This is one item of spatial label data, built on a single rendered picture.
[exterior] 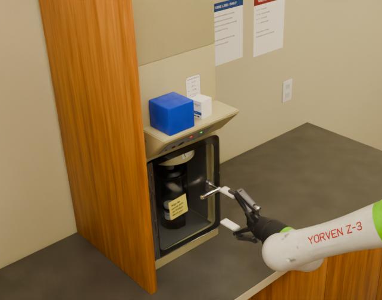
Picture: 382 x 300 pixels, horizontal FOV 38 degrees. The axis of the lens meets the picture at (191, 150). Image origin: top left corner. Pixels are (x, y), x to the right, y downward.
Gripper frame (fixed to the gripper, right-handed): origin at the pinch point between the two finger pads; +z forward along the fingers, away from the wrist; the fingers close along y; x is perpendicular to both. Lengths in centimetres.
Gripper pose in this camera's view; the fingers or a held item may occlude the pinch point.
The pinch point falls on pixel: (225, 206)
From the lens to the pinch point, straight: 189.1
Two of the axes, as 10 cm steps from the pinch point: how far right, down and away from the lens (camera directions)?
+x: -7.6, 3.4, -5.6
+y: -0.5, -8.8, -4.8
